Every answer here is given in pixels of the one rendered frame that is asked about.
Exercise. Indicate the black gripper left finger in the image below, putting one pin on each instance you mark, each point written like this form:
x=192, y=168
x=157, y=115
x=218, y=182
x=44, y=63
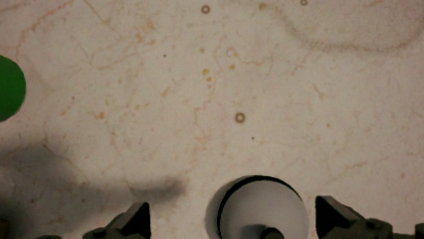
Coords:
x=126, y=225

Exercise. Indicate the green drink can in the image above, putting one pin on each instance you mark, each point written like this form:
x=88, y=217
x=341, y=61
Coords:
x=13, y=87

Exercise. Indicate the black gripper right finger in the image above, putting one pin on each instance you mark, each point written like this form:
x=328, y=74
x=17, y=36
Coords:
x=334, y=221

